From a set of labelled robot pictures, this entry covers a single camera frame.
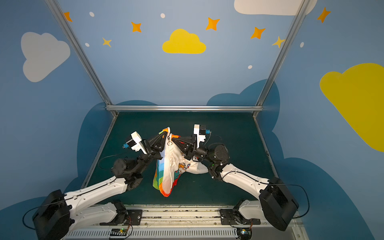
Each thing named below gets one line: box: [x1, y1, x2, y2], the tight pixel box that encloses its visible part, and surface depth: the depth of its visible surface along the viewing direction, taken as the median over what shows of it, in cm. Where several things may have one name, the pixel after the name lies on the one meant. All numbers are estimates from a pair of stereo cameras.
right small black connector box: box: [237, 227, 253, 240], surface depth 74 cm
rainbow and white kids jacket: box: [152, 127, 209, 197], surface depth 64 cm
